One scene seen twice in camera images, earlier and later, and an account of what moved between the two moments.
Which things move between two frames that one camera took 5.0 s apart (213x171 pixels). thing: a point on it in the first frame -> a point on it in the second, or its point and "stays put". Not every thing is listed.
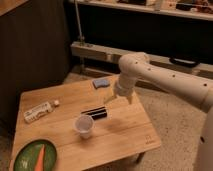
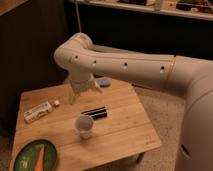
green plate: (28, 155) stays put
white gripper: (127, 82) -> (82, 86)
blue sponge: (101, 83) stays put
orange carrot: (40, 161) stays put
